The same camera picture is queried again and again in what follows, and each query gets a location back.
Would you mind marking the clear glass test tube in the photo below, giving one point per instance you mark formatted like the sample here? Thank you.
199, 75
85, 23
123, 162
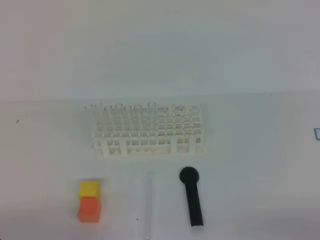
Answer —
150, 180

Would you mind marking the clear test tube in rack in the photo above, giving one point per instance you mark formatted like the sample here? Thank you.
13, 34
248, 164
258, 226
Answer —
108, 118
90, 115
137, 117
152, 116
127, 118
118, 116
98, 116

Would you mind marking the white plastic test tube rack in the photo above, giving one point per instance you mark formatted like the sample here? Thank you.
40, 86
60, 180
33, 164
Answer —
179, 130

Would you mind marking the black plastic scoop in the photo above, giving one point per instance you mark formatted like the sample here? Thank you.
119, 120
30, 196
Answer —
189, 176

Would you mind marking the yellow cube block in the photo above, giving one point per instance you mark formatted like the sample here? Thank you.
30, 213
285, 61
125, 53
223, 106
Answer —
89, 189

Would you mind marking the orange cube block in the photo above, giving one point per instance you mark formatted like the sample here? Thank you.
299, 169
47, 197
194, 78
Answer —
89, 210

